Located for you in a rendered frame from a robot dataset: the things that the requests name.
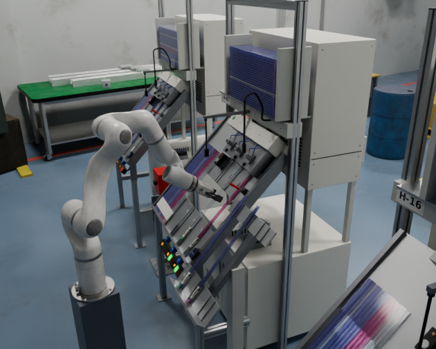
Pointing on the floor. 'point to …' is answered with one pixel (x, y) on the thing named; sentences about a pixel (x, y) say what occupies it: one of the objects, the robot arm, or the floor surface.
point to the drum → (389, 121)
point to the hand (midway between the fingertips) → (216, 195)
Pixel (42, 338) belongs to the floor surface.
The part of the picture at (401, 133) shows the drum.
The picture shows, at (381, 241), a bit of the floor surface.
